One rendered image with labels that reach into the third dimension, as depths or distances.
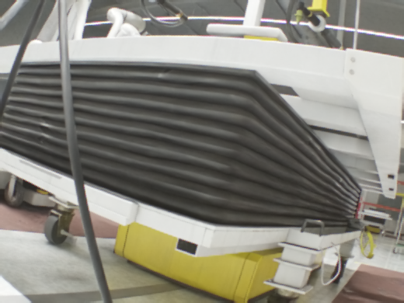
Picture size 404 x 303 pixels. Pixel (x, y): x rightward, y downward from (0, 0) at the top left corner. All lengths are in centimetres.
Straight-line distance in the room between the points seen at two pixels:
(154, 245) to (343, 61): 135
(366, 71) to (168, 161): 51
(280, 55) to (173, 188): 38
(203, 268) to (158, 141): 89
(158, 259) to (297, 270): 76
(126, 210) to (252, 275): 86
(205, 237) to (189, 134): 24
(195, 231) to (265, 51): 41
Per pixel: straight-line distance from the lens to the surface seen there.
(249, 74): 90
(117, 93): 111
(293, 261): 136
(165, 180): 94
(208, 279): 176
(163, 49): 100
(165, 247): 186
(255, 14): 806
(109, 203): 97
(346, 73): 80
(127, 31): 243
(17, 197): 260
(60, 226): 198
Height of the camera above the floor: 51
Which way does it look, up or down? 4 degrees up
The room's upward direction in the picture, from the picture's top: 14 degrees clockwise
